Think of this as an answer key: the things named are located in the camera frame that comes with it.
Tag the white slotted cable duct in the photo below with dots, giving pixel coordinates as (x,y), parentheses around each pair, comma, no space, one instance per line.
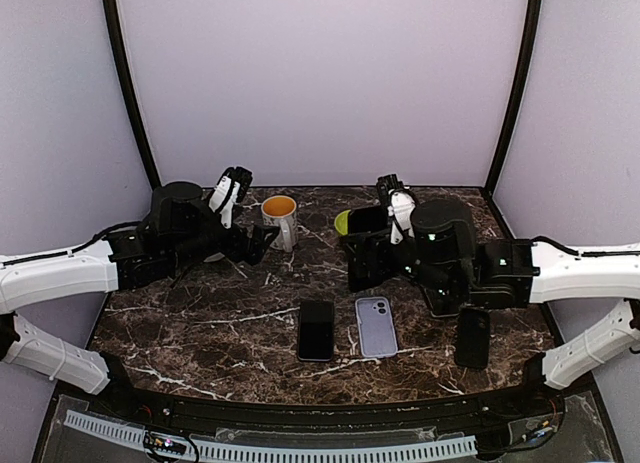
(201,450)

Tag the left black frame post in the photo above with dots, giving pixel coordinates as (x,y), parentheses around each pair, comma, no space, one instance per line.
(128,92)

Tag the right black frame post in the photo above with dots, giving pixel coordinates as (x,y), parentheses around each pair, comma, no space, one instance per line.
(521,72)

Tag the black frame post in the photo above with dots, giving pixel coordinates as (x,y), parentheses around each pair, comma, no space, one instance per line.
(521,72)
(128,92)

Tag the white-edged smartphone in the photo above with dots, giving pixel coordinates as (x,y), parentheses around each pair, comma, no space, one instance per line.
(443,305)

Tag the small circuit board with leds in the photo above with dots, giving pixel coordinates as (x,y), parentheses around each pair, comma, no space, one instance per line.
(162,444)

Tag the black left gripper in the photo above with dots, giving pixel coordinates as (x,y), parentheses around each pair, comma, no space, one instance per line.
(256,247)

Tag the black phone under lavender case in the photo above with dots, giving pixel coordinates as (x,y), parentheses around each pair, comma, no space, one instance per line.
(472,339)

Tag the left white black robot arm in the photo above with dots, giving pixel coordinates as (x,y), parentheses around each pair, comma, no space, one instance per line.
(182,228)

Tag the black phone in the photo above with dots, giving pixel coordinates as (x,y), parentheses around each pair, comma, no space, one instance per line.
(472,339)
(367,219)

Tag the black phone case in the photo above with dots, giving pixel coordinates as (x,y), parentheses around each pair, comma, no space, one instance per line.
(298,333)

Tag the green bowl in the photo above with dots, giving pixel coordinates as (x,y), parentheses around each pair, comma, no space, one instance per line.
(341,222)

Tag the white scalloped bowl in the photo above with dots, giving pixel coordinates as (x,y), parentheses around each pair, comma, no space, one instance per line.
(214,258)

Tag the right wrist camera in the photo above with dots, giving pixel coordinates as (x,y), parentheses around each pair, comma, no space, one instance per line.
(399,202)

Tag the white mug orange inside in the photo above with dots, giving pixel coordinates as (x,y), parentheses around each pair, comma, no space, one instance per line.
(281,211)

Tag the black front table rail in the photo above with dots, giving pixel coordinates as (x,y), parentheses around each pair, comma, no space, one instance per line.
(489,412)

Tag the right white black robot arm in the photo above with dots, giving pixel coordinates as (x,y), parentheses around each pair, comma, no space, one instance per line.
(433,245)

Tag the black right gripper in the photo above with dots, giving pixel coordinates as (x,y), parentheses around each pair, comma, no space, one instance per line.
(370,249)

